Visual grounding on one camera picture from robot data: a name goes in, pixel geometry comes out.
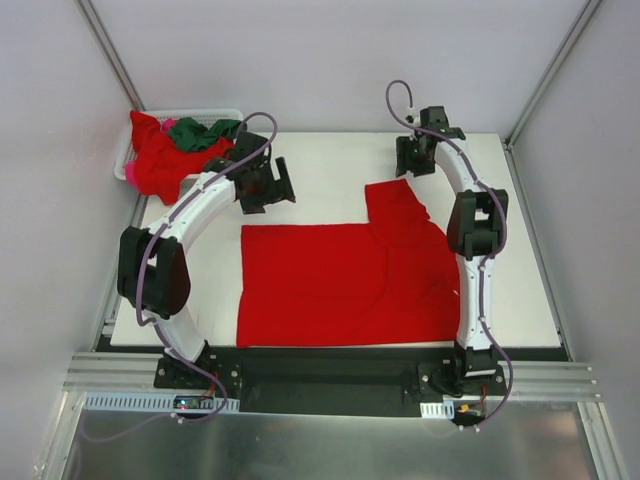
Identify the white plastic laundry basket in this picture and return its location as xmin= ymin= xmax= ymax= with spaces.
xmin=113 ymin=108 xmax=244 ymax=181

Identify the red t shirt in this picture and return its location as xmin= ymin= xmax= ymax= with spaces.
xmin=130 ymin=111 xmax=233 ymax=206
xmin=236 ymin=180 xmax=460 ymax=348

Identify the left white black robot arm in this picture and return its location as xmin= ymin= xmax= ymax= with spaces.
xmin=117 ymin=130 xmax=296 ymax=389

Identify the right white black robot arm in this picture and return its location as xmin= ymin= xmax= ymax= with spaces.
xmin=396 ymin=107 xmax=509 ymax=398

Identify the green t shirt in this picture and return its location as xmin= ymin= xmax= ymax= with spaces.
xmin=168 ymin=117 xmax=241 ymax=153

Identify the red t shirt in basket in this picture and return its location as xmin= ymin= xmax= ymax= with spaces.
xmin=130 ymin=111 xmax=233 ymax=206

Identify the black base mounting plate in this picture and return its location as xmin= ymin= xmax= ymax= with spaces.
xmin=153 ymin=346 xmax=506 ymax=417

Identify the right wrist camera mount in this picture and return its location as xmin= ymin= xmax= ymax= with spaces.
xmin=405 ymin=106 xmax=420 ymax=127

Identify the right white slotted cable duct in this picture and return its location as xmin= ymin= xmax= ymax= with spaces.
xmin=420 ymin=400 xmax=455 ymax=420

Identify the white slotted cable duct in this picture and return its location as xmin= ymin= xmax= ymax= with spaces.
xmin=420 ymin=400 xmax=455 ymax=420
xmin=85 ymin=392 xmax=240 ymax=415

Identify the left white slotted cable duct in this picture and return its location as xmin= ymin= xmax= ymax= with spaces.
xmin=85 ymin=392 xmax=240 ymax=415

